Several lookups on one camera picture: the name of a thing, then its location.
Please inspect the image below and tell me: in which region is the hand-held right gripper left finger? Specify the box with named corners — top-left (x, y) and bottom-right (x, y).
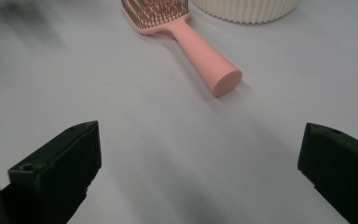
top-left (0, 120), bottom-right (103, 224)

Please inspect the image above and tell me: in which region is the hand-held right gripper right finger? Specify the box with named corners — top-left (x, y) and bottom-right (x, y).
top-left (296, 122), bottom-right (358, 224)

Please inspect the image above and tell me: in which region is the white ribbed plastic basket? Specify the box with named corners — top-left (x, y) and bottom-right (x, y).
top-left (190, 0), bottom-right (300, 25)

